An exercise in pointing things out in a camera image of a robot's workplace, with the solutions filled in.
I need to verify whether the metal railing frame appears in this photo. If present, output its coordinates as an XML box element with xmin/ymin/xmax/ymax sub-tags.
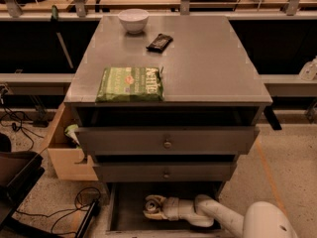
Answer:
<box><xmin>0</xmin><ymin>0</ymin><xmax>317</xmax><ymax>19</ymax></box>

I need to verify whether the green white bag in drawer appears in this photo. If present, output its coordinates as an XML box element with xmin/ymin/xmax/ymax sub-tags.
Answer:
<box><xmin>64</xmin><ymin>124</ymin><xmax>80</xmax><ymax>148</ymax></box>

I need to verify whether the light wooden side drawer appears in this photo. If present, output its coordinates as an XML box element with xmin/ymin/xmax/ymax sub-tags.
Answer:
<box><xmin>42</xmin><ymin>103</ymin><xmax>97</xmax><ymax>180</ymax></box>

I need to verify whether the grey top drawer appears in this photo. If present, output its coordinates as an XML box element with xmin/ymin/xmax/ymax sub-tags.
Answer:
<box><xmin>75</xmin><ymin>126</ymin><xmax>260</xmax><ymax>156</ymax></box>

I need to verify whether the green Kettle chips bag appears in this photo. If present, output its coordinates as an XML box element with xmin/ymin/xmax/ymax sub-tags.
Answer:
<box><xmin>95</xmin><ymin>67</ymin><xmax>163</xmax><ymax>102</ymax></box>

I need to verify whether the white ceramic bowl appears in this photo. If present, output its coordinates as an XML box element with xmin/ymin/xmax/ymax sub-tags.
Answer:
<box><xmin>118</xmin><ymin>9</ymin><xmax>150</xmax><ymax>34</ymax></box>

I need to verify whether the black bar on floor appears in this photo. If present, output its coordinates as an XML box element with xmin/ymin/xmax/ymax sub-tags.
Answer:
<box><xmin>75</xmin><ymin>199</ymin><xmax>100</xmax><ymax>238</ymax></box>

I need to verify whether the grey drawer cabinet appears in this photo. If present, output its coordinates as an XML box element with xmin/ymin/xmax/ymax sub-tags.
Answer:
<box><xmin>63</xmin><ymin>15</ymin><xmax>273</xmax><ymax>196</ymax></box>

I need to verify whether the black floor cable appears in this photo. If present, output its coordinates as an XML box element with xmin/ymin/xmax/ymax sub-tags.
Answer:
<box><xmin>15</xmin><ymin>186</ymin><xmax>103</xmax><ymax>236</ymax></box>

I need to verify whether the grey middle drawer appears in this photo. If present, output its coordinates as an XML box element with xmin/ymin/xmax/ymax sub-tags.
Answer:
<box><xmin>93</xmin><ymin>162</ymin><xmax>237</xmax><ymax>182</ymax></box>

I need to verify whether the black cable left floor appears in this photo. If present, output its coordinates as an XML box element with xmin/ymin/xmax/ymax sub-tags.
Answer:
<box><xmin>0</xmin><ymin>84</ymin><xmax>46</xmax><ymax>152</ymax></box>

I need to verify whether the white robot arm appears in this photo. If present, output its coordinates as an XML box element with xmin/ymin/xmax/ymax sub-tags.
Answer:
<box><xmin>144</xmin><ymin>194</ymin><xmax>299</xmax><ymax>238</ymax></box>

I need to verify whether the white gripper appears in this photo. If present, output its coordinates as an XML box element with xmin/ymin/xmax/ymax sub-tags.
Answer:
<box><xmin>144</xmin><ymin>194</ymin><xmax>197</xmax><ymax>222</ymax></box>

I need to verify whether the black snack bar wrapper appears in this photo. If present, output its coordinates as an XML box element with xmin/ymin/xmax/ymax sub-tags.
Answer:
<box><xmin>147</xmin><ymin>34</ymin><xmax>173</xmax><ymax>53</ymax></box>

